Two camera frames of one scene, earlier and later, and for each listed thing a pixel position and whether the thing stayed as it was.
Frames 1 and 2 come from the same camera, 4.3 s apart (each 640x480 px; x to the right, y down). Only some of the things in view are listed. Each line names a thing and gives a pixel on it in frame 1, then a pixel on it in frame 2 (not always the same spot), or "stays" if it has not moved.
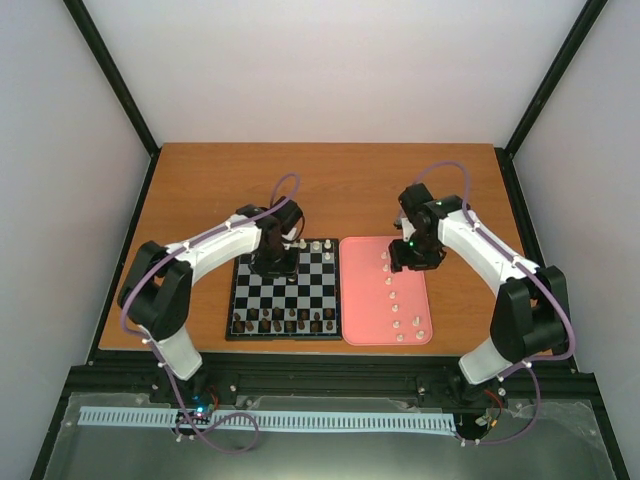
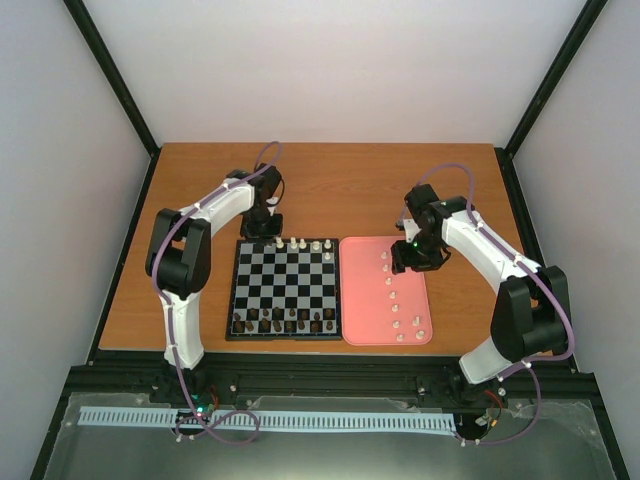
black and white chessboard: [275, 309] stays
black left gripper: [290, 271] to [274, 232]
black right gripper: [400, 259] stays
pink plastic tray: [380, 307] stays
